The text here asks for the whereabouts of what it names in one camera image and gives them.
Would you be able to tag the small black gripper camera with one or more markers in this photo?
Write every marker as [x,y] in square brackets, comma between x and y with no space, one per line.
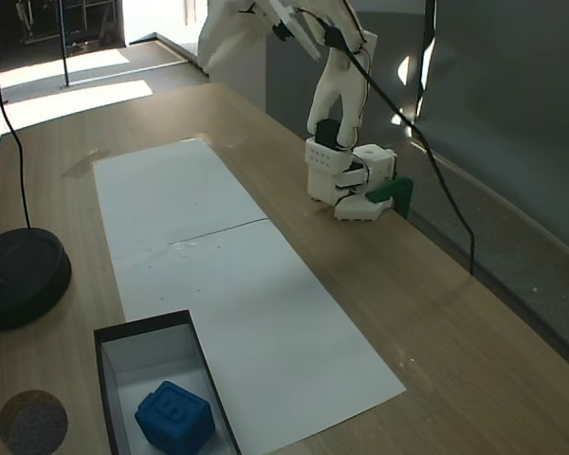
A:
[280,31]

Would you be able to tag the white paper sheet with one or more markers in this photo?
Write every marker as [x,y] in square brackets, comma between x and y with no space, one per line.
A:
[265,332]
[170,199]

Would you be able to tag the thin metal pole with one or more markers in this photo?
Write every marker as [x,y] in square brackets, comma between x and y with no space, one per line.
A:
[65,47]

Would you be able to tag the dark box white inside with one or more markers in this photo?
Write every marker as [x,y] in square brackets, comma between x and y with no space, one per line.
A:
[106,379]

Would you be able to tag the green table clamp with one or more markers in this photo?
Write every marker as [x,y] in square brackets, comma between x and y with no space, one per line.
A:
[398,189]

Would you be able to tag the black round stand base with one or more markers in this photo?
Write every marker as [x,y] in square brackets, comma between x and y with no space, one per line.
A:
[26,279]

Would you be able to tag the blue cube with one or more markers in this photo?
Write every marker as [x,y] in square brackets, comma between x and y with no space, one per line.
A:
[173,414]

